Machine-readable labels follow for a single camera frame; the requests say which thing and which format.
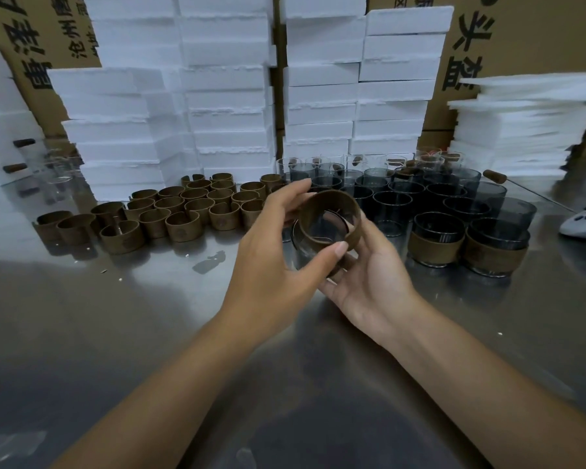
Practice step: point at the person's left hand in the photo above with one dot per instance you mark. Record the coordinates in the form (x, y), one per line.
(263, 283)

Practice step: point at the person's right hand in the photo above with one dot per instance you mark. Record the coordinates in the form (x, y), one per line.
(376, 293)

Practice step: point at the smoky transparent plastic cup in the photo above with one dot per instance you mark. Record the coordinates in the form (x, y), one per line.
(498, 231)
(437, 222)
(300, 254)

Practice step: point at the cluster of transparent plastic cups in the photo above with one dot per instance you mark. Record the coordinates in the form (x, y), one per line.
(390, 205)

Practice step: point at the group of brown sleeve rings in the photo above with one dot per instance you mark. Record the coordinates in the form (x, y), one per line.
(183, 229)

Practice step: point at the bunch of clear plastic cups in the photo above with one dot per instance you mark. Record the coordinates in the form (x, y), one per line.
(61, 168)

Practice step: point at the person's right forearm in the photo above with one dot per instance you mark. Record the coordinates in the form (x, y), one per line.
(493, 400)

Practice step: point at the person's left forearm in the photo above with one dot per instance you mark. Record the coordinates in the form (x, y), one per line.
(161, 405)

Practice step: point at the stepped stack white foam blocks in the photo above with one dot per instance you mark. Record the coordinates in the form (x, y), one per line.
(322, 92)

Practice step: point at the tall stack white foam blocks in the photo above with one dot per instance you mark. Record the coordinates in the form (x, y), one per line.
(190, 87)

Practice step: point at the stack of thin foam sheets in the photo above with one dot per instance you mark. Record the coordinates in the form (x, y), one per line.
(513, 131)

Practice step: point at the brown cork stick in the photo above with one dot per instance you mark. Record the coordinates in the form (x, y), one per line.
(14, 167)
(24, 143)

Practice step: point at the large printed cardboard box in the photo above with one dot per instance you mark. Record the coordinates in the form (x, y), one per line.
(537, 34)

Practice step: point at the stack of white foam blocks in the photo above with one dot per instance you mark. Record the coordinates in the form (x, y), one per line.
(0, 117)

